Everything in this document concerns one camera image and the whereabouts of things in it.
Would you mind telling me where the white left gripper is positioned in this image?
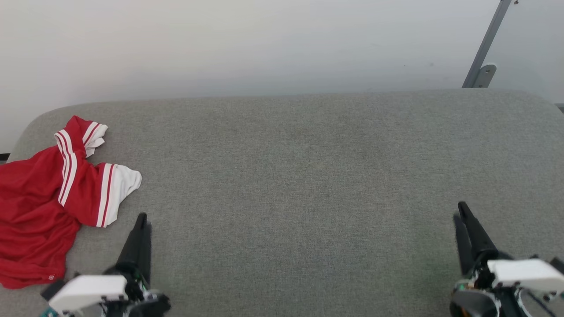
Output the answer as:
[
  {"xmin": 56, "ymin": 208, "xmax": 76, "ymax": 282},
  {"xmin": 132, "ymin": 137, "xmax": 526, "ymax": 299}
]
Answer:
[{"xmin": 48, "ymin": 213, "xmax": 153, "ymax": 317}]

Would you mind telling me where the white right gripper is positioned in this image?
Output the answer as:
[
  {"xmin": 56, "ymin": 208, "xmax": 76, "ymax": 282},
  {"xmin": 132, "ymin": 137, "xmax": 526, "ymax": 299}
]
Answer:
[{"xmin": 453, "ymin": 201, "xmax": 564, "ymax": 317}]

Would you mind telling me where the red basketball jersey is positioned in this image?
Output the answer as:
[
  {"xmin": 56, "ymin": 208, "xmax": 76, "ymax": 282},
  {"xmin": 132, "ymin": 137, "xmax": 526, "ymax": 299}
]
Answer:
[{"xmin": 0, "ymin": 115, "xmax": 143, "ymax": 290}]

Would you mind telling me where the grey metal bracket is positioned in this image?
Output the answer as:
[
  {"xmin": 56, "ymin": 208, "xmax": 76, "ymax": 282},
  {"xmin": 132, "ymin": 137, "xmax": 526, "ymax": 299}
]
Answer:
[{"xmin": 474, "ymin": 64, "xmax": 497, "ymax": 88}]

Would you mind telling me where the grey metal post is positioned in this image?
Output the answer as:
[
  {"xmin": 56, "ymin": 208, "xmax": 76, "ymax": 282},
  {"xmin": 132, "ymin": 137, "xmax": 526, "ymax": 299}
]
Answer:
[{"xmin": 462, "ymin": 0, "xmax": 514, "ymax": 88}]

